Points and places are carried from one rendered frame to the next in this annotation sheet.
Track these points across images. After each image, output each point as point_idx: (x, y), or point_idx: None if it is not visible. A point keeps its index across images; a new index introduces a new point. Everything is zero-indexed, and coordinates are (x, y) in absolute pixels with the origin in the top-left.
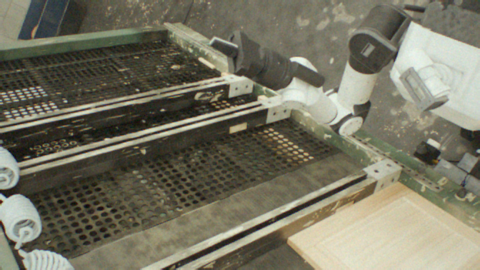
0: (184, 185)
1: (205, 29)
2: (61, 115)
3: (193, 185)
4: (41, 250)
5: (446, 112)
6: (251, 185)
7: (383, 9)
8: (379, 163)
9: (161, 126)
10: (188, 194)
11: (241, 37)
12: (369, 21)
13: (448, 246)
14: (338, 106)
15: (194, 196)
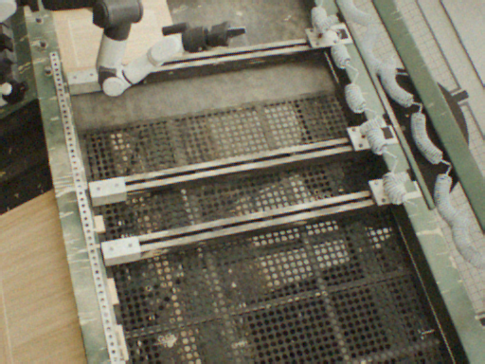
0: (230, 128)
1: None
2: (318, 209)
3: (224, 126)
4: (331, 21)
5: None
6: (180, 115)
7: (113, 3)
8: (80, 81)
9: (237, 169)
10: (230, 119)
11: (224, 28)
12: (130, 3)
13: (86, 28)
14: (119, 69)
15: (226, 117)
